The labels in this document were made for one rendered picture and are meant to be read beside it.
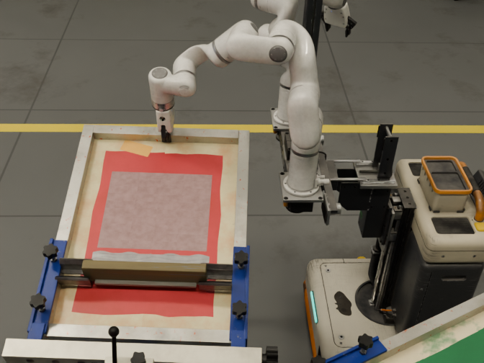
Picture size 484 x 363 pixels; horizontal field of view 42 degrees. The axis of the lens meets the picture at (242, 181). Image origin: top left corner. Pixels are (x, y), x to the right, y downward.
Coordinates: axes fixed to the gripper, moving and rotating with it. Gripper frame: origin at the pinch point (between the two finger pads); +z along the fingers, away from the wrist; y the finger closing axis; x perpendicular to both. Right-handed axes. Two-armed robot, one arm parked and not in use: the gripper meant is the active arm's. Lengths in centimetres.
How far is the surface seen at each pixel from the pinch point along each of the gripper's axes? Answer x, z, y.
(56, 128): 108, 170, 149
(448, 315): -92, 11, -60
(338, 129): -94, 174, 161
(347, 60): -113, 204, 268
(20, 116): 138, 174, 163
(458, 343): -94, 13, -69
